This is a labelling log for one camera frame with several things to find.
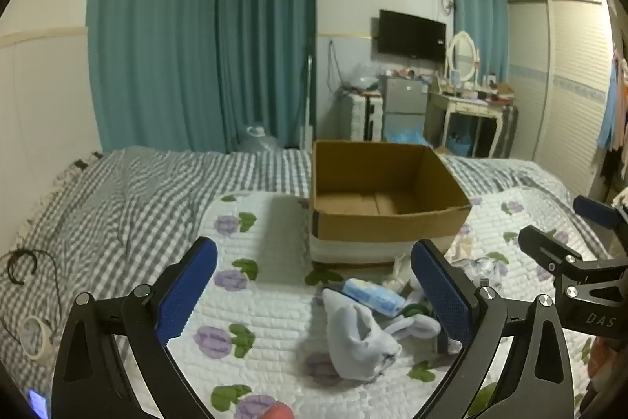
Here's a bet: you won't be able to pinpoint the black cable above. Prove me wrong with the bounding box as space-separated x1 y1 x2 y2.
0 249 60 288

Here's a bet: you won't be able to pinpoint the black wall television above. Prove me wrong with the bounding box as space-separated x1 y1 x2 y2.
378 9 447 62

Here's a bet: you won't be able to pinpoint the grey mini fridge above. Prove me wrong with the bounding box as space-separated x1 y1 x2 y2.
380 75 429 143

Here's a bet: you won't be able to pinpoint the blue plastic bag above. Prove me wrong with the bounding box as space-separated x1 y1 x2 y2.
385 129 427 146

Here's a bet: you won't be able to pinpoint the blue tissue packet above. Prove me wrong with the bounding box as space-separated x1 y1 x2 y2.
342 278 406 317

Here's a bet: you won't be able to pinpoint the white long-eared plush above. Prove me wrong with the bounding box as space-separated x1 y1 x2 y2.
383 315 442 346

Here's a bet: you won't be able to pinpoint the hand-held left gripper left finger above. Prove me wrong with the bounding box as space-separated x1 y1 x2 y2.
51 236 219 419

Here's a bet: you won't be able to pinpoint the hanging clothes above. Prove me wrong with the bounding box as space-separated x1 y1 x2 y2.
595 48 628 151

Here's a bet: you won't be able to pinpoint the white tape roll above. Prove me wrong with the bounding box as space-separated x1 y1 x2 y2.
20 316 53 361

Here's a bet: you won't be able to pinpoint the clear bag of white cotton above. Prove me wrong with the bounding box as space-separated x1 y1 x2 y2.
450 232 511 293

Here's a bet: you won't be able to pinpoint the wide teal curtain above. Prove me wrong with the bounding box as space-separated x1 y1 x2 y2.
87 0 317 155

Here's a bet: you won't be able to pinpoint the white dressing table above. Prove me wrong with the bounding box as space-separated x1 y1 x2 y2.
424 89 512 157

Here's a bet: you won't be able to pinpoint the white pole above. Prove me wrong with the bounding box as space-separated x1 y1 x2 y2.
305 51 316 151

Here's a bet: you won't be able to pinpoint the white crumpled cloth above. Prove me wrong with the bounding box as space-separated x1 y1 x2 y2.
387 254 418 293

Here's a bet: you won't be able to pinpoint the blue basket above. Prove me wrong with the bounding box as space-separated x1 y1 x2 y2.
449 134 475 157

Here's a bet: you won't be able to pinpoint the white oval mirror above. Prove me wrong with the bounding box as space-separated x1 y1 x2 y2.
447 31 480 83

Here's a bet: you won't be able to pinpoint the brown cardboard box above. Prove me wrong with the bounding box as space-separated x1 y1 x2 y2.
309 140 473 270

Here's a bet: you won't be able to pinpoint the white sock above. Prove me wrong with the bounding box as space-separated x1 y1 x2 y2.
321 289 403 381

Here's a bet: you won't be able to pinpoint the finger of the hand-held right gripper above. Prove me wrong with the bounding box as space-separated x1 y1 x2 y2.
519 225 584 275
573 196 628 229

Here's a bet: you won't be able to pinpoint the white slatted wardrobe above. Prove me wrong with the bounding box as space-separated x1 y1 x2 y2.
508 0 615 199

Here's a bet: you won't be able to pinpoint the clear water jug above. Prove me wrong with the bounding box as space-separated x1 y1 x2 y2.
238 126 284 154

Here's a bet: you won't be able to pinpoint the grey checked blanket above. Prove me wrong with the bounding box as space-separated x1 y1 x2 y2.
0 146 590 400

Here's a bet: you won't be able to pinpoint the clear plastic bag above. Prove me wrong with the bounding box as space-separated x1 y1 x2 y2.
346 63 382 89

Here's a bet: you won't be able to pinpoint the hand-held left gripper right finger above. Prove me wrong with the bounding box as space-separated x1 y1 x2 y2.
409 240 575 419

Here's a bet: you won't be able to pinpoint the orange cloth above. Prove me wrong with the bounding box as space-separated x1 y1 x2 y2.
586 335 628 381

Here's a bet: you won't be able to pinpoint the phone with lit screen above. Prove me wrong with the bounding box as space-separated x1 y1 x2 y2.
27 390 50 419

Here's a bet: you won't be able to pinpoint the narrow teal curtain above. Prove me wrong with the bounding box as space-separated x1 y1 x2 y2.
449 0 508 86

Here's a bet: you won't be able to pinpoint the floral quilted bedspread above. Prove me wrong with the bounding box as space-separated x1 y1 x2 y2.
130 186 609 419

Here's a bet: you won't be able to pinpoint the person's left hand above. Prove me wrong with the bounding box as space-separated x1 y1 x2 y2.
262 402 295 419

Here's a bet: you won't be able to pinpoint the white suitcase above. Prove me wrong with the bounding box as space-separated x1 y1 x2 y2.
338 90 383 143

